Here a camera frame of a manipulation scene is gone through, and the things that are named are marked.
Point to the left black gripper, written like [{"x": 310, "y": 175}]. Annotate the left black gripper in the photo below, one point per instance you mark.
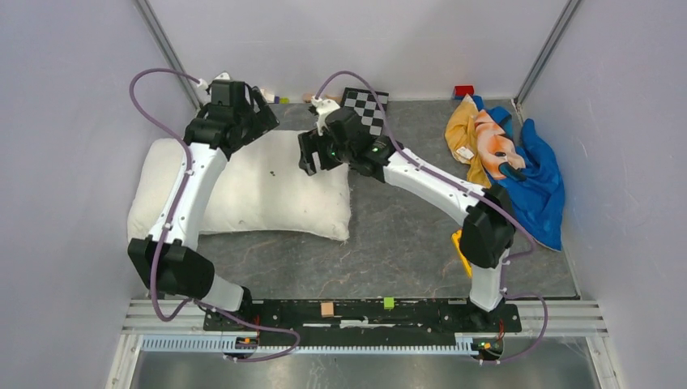
[{"x": 264, "y": 121}]

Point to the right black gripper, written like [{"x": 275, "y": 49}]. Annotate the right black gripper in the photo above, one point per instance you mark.
[{"x": 310, "y": 142}]

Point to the white pillow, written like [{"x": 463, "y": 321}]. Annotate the white pillow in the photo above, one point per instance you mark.
[{"x": 261, "y": 189}]

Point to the blue yellow pillowcase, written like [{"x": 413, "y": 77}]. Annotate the blue yellow pillowcase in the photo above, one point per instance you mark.
[{"x": 484, "y": 140}]

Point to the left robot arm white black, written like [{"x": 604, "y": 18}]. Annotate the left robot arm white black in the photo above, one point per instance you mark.
[{"x": 167, "y": 258}]

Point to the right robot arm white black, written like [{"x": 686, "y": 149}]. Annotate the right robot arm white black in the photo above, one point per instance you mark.
[{"x": 484, "y": 215}]

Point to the flat tan wooden piece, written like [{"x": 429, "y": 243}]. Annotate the flat tan wooden piece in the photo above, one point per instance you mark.
[{"x": 336, "y": 99}]

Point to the black white checkerboard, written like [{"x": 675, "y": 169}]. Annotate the black white checkerboard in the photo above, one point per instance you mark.
[{"x": 365, "y": 105}]

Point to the red blue block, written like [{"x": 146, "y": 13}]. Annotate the red blue block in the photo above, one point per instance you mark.
[{"x": 461, "y": 91}]

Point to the tan wooden cube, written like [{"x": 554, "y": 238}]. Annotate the tan wooden cube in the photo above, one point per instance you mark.
[{"x": 327, "y": 309}]

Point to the yellow plastic triangle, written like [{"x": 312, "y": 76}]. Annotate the yellow plastic triangle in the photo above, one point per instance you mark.
[{"x": 456, "y": 239}]

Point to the green cube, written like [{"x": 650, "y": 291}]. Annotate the green cube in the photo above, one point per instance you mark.
[{"x": 388, "y": 303}]

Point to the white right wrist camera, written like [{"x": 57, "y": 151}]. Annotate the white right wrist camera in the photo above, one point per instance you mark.
[{"x": 322, "y": 108}]

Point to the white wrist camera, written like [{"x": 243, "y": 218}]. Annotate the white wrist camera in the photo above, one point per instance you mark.
[
  {"x": 206, "y": 85},
  {"x": 322, "y": 108}
]

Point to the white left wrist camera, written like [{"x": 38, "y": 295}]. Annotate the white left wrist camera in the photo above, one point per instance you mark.
[{"x": 206, "y": 85}]

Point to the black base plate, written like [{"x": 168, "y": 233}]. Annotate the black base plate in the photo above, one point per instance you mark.
[{"x": 364, "y": 322}]

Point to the white slotted cable duct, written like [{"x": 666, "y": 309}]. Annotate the white slotted cable duct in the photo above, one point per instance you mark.
[{"x": 229, "y": 344}]

